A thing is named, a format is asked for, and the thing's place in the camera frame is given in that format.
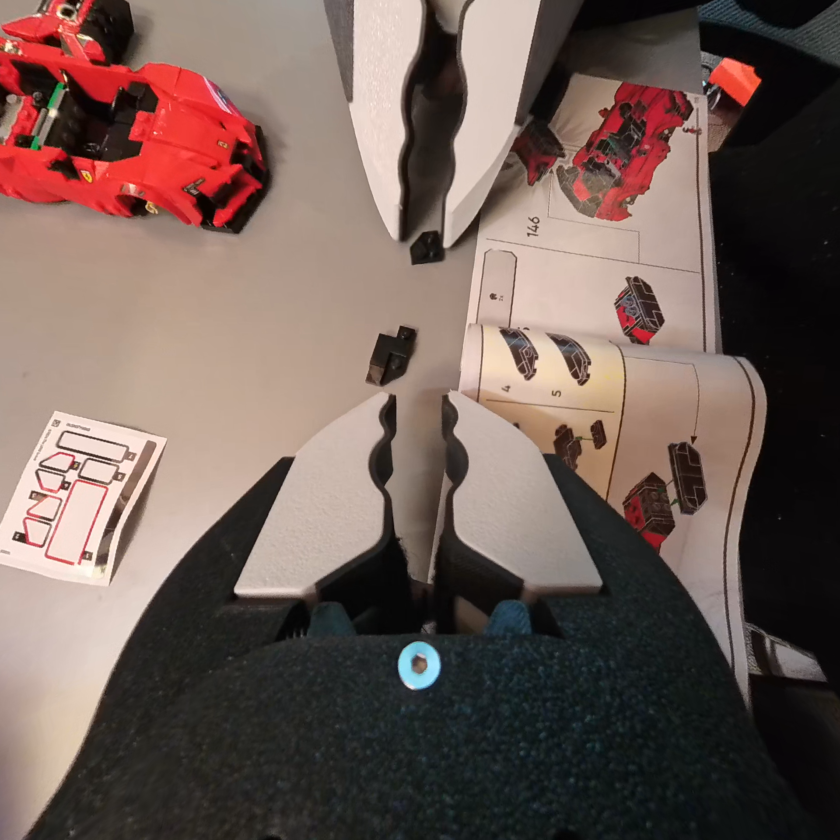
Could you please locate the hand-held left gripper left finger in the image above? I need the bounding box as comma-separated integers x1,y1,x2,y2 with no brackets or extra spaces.
233,392,399,602

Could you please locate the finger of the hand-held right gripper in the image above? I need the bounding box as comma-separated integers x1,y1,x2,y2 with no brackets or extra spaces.
348,0,434,242
441,0,547,250

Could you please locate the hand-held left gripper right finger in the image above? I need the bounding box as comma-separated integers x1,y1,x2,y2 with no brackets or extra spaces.
436,392,605,601

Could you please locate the black lego slope brick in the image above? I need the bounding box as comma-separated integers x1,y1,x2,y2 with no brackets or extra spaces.
365,324,418,385

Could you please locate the red lego car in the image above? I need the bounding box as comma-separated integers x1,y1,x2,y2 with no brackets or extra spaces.
0,0,270,235

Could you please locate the lego instruction booklet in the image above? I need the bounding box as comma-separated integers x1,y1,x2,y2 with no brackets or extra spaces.
456,72,769,713

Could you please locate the orange plastic block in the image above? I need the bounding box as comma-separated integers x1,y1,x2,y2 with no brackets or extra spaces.
707,58,763,106

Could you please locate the white sticker sheet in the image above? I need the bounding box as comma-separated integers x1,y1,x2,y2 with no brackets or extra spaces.
0,410,168,586

